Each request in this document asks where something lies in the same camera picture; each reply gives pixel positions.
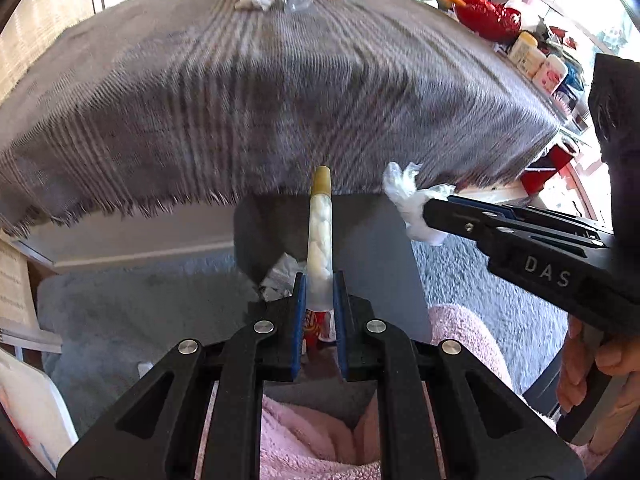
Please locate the clear tube with yellow cap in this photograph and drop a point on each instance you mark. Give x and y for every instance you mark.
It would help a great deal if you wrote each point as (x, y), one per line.
(320, 240)

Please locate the white bottle yellow cap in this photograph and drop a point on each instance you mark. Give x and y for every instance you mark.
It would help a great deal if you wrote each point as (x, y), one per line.
(522, 54)

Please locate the dark grey waste bin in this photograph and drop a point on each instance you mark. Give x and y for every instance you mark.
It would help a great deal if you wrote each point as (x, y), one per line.
(367, 240)

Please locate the pink fleece pants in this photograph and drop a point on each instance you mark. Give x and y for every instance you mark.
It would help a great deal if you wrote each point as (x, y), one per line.
(310, 440)

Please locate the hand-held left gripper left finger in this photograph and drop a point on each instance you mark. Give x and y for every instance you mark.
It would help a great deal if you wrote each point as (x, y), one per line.
(299, 320)

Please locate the person's right hand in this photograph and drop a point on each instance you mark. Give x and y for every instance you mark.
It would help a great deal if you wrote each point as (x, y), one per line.
(620, 360)

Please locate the woven folding screen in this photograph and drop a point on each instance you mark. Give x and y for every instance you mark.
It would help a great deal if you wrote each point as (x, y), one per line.
(50, 20)

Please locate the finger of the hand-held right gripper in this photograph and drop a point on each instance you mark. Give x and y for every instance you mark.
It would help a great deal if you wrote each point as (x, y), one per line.
(450, 220)
(480, 204)

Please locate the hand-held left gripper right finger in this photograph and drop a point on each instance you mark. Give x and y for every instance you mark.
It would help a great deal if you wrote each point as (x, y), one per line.
(340, 320)

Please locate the crumpled silver white wrapper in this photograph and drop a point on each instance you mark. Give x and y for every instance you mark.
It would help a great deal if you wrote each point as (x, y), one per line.
(280, 278)

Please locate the printed cardboard box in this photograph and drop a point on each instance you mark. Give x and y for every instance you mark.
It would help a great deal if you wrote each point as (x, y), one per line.
(30, 410)

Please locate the grey shaggy rug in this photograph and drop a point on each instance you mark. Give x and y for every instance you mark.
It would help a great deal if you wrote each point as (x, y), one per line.
(150, 310)

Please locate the blue round tin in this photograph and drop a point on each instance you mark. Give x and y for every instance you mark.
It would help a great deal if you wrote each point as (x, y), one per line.
(570, 85)

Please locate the red plastic container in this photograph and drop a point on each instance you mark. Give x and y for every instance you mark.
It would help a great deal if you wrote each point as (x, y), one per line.
(542, 172)

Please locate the red plastic basket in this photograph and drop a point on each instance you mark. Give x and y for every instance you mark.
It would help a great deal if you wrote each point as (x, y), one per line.
(487, 15)

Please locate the grey plaid tablecloth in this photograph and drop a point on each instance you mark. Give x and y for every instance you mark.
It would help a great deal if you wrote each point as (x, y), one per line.
(200, 110)

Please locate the white plastic bag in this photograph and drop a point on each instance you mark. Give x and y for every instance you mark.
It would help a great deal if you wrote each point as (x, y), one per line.
(407, 205)

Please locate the white bottle red label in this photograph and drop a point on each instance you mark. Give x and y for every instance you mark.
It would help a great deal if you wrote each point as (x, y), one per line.
(548, 74)

